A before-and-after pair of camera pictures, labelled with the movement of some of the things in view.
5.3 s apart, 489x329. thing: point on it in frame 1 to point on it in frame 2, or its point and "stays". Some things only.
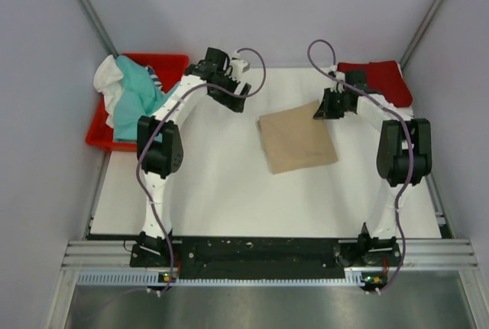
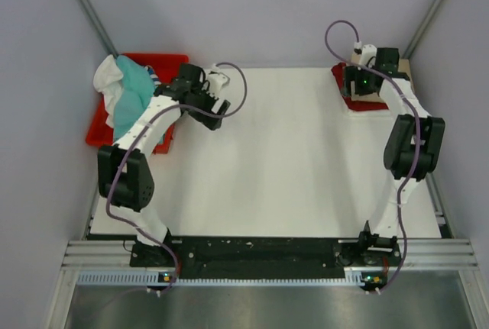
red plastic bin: (169, 68) stays
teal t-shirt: (137, 97) stays
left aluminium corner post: (89, 8) stays
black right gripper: (325, 111) to (351, 74)
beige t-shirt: (294, 140) to (404, 72)
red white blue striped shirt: (155, 77) stays
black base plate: (264, 258) stays
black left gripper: (233, 103) to (208, 121)
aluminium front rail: (419, 254) stays
